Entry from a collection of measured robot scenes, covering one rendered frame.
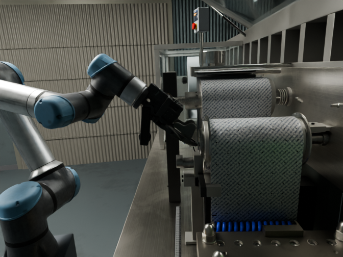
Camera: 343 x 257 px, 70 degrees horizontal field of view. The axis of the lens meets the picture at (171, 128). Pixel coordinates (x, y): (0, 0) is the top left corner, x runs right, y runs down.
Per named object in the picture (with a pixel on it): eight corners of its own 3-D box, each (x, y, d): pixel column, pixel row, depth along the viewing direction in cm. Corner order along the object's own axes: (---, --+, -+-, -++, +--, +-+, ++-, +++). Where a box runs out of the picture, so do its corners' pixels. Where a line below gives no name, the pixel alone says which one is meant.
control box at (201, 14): (190, 33, 117) (190, 10, 114) (203, 33, 118) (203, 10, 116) (195, 31, 110) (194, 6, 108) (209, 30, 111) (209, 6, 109)
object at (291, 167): (211, 225, 70) (210, 163, 65) (295, 223, 69) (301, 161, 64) (211, 226, 69) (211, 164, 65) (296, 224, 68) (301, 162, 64)
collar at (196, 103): (185, 107, 96) (184, 91, 94) (200, 107, 96) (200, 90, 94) (185, 110, 90) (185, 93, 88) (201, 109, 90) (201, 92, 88)
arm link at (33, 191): (-8, 239, 71) (-19, 197, 67) (31, 213, 83) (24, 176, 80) (24, 247, 67) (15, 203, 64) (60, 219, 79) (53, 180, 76)
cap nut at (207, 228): (200, 234, 64) (200, 219, 63) (215, 234, 64) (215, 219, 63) (202, 244, 61) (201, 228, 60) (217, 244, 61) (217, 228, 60)
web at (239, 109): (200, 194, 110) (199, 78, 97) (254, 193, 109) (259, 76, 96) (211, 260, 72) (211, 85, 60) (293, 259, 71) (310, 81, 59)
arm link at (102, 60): (92, 73, 72) (106, 49, 69) (123, 96, 74) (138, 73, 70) (79, 78, 65) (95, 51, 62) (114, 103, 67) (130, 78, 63)
